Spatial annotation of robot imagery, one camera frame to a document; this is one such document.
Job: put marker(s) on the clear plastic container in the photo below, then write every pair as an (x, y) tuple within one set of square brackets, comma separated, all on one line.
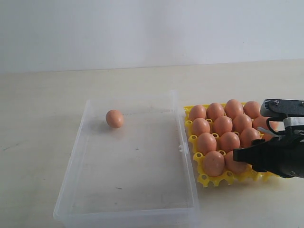
[(137, 176)]

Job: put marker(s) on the brown egg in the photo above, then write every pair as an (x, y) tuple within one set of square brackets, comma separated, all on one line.
[(114, 119), (197, 111), (241, 122), (233, 108), (200, 126), (261, 122), (214, 164), (206, 143), (252, 109), (222, 125), (247, 136), (215, 110), (234, 166), (229, 141)]

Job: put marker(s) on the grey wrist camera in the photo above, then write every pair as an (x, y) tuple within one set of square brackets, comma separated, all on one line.
[(290, 112)]

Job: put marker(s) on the yellow plastic egg tray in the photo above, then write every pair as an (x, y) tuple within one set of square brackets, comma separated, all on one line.
[(227, 175)]

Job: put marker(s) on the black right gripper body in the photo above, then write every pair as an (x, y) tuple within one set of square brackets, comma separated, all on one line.
[(282, 156)]

